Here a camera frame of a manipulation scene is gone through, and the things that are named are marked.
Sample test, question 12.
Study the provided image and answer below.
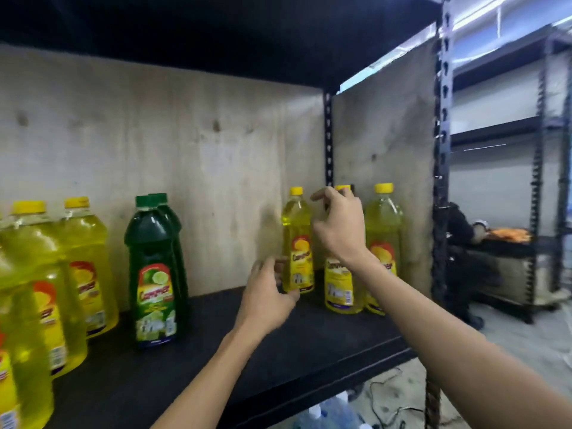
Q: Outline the green dish soap bottle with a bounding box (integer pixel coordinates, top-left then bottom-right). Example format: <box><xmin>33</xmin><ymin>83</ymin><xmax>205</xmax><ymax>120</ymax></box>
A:
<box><xmin>149</xmin><ymin>193</ymin><xmax>191</xmax><ymax>311</ymax></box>
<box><xmin>124</xmin><ymin>195</ymin><xmax>185</xmax><ymax>350</ymax></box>

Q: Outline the person's left forearm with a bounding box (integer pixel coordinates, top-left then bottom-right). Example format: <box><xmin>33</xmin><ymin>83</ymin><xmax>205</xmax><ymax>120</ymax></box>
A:
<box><xmin>151</xmin><ymin>321</ymin><xmax>271</xmax><ymax>429</ymax></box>

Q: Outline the wide plywood panel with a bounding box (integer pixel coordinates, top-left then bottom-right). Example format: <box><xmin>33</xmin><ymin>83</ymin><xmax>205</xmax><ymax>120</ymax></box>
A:
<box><xmin>0</xmin><ymin>43</ymin><xmax>328</xmax><ymax>312</ymax></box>

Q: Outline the clear plastic water bottle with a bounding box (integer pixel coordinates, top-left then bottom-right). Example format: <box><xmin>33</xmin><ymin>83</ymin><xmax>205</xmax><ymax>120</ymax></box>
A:
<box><xmin>293</xmin><ymin>404</ymin><xmax>332</xmax><ymax>429</ymax></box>
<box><xmin>319</xmin><ymin>390</ymin><xmax>366</xmax><ymax>429</ymax></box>

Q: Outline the orange goods pile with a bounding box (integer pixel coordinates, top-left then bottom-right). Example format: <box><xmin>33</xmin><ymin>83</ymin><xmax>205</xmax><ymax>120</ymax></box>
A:
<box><xmin>486</xmin><ymin>227</ymin><xmax>533</xmax><ymax>244</ymax></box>

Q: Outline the person's right forearm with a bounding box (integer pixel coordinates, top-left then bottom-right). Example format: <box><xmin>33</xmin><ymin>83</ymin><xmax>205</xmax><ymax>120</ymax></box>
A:
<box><xmin>344</xmin><ymin>247</ymin><xmax>572</xmax><ymax>429</ymax></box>

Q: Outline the person's right hand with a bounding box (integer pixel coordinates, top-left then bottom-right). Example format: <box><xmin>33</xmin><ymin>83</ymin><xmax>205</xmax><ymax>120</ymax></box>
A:
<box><xmin>310</xmin><ymin>186</ymin><xmax>373</xmax><ymax>264</ymax></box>

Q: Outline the narrow plywood panel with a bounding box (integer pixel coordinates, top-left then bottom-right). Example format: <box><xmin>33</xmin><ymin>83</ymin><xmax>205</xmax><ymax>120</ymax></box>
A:
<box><xmin>332</xmin><ymin>38</ymin><xmax>437</xmax><ymax>301</ymax></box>

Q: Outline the black metal shelf rack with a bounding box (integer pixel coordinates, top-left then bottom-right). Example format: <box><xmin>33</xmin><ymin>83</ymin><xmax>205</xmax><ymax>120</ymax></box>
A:
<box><xmin>0</xmin><ymin>0</ymin><xmax>455</xmax><ymax>429</ymax></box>

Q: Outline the empty black metal rack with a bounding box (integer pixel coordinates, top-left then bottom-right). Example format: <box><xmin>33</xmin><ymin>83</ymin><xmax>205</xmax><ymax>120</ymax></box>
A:
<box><xmin>449</xmin><ymin>26</ymin><xmax>572</xmax><ymax>326</ymax></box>

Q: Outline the person's left hand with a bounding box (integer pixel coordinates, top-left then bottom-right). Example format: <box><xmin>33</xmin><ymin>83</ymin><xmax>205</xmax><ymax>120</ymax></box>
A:
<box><xmin>235</xmin><ymin>256</ymin><xmax>301</xmax><ymax>338</ymax></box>

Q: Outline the black floor cable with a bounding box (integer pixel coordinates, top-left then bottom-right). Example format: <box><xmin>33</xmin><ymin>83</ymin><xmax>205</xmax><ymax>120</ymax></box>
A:
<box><xmin>366</xmin><ymin>368</ymin><xmax>426</xmax><ymax>429</ymax></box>

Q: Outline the yellow dish soap bottle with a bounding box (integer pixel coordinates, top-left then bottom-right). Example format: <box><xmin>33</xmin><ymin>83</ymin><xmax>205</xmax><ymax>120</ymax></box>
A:
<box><xmin>0</xmin><ymin>245</ymin><xmax>55</xmax><ymax>429</ymax></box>
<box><xmin>281</xmin><ymin>187</ymin><xmax>315</xmax><ymax>294</ymax></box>
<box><xmin>363</xmin><ymin>182</ymin><xmax>404</xmax><ymax>316</ymax></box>
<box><xmin>62</xmin><ymin>197</ymin><xmax>120</xmax><ymax>338</ymax></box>
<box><xmin>324</xmin><ymin>185</ymin><xmax>365</xmax><ymax>315</ymax></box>
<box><xmin>0</xmin><ymin>200</ymin><xmax>88</xmax><ymax>378</ymax></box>

